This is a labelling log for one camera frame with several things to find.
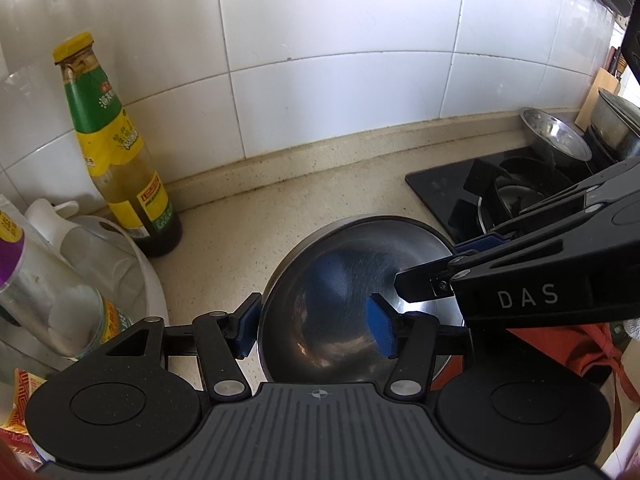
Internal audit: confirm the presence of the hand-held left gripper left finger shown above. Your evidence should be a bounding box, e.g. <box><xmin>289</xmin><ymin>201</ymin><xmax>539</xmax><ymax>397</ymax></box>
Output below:
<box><xmin>105</xmin><ymin>292</ymin><xmax>263</xmax><ymax>403</ymax></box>

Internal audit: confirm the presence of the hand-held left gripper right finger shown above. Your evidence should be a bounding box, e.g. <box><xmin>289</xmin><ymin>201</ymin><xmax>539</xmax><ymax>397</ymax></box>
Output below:
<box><xmin>366</xmin><ymin>293</ymin><xmax>473</xmax><ymax>402</ymax></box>

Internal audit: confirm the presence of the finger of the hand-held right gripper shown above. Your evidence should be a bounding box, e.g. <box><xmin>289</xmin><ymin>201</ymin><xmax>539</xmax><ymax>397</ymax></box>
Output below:
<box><xmin>452</xmin><ymin>157</ymin><xmax>640</xmax><ymax>257</ymax></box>
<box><xmin>394</xmin><ymin>237</ymin><xmax>566</xmax><ymax>304</ymax></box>

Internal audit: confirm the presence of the large steel bowl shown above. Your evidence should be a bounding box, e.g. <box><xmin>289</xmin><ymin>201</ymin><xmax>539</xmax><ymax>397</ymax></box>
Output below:
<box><xmin>257</xmin><ymin>215</ymin><xmax>466</xmax><ymax>391</ymax></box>

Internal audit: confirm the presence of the red cloth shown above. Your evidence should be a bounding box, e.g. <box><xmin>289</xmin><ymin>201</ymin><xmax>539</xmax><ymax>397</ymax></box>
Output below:
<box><xmin>430</xmin><ymin>322</ymin><xmax>626</xmax><ymax>411</ymax></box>

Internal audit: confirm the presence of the black burner grate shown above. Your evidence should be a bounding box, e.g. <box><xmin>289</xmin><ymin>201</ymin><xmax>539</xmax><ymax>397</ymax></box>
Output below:
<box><xmin>447</xmin><ymin>157</ymin><xmax>576</xmax><ymax>233</ymax></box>

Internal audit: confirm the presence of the black gas stove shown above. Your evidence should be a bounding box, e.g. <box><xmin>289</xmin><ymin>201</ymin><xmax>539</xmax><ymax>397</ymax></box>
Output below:
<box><xmin>405</xmin><ymin>147</ymin><xmax>601</xmax><ymax>246</ymax></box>

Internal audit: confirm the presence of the white round turntable tray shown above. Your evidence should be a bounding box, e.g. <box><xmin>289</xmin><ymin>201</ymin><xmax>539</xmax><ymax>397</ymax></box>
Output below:
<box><xmin>0</xmin><ymin>215</ymin><xmax>168</xmax><ymax>376</ymax></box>

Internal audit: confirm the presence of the small steel bowl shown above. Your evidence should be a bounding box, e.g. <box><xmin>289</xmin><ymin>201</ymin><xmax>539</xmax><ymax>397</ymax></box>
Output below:
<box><xmin>520</xmin><ymin>107</ymin><xmax>593</xmax><ymax>168</ymax></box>

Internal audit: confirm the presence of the steel pot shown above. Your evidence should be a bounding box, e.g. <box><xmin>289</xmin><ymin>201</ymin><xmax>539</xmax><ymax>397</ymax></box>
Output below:
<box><xmin>590</xmin><ymin>87</ymin><xmax>640</xmax><ymax>161</ymax></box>

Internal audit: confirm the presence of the wooden cutting board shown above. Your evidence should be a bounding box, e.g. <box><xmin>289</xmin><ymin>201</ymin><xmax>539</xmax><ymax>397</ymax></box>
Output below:
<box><xmin>574</xmin><ymin>66</ymin><xmax>621</xmax><ymax>131</ymax></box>

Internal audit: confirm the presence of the green and yellow sauce bottle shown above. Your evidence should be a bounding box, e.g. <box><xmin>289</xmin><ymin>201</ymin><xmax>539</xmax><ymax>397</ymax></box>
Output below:
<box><xmin>52</xmin><ymin>32</ymin><xmax>183</xmax><ymax>258</ymax></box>

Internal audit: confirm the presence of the clear bottle purple label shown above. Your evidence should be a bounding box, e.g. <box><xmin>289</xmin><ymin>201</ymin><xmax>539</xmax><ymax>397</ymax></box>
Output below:
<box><xmin>0</xmin><ymin>195</ymin><xmax>133</xmax><ymax>361</ymax></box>

